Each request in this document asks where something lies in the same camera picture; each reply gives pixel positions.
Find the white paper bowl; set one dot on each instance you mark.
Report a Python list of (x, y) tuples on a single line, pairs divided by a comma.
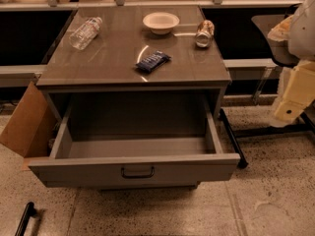
[(160, 22)]

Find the grey drawer cabinet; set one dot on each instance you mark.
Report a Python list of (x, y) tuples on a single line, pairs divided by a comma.
[(109, 62)]

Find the black metal table frame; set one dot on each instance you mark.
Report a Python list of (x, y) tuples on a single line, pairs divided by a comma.
[(234, 135)]

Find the crushed aluminium can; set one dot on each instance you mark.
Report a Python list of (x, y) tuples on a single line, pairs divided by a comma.
[(204, 34)]

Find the open grey top drawer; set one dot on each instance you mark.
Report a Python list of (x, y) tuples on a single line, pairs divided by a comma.
[(100, 133)]

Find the brown cardboard box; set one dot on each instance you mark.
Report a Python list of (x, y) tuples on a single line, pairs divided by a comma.
[(31, 125)]

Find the clear plastic water bottle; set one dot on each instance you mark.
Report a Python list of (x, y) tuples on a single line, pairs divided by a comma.
[(85, 33)]

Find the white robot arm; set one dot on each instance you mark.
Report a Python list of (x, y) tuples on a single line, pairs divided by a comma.
[(301, 41)]

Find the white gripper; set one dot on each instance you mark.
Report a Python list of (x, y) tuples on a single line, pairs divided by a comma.
[(303, 33)]

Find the blue rxbar blueberry bar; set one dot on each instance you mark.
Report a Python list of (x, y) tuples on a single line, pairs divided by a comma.
[(153, 61)]

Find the black drawer handle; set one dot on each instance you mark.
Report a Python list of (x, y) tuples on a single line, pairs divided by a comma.
[(137, 174)]

